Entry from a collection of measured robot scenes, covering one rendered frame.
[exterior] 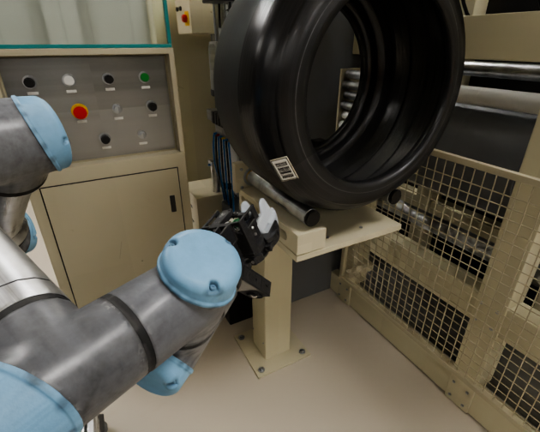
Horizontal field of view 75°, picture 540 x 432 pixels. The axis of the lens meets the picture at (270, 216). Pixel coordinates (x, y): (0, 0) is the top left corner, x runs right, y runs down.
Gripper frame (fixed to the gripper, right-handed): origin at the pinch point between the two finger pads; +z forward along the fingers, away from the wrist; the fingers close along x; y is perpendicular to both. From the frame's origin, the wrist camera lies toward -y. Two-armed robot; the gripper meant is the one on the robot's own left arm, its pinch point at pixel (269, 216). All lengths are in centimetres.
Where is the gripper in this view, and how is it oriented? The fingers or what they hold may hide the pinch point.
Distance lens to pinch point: 64.7
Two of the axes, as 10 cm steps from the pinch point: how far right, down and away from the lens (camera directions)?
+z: 3.5, -5.3, 7.7
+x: -8.6, 1.4, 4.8
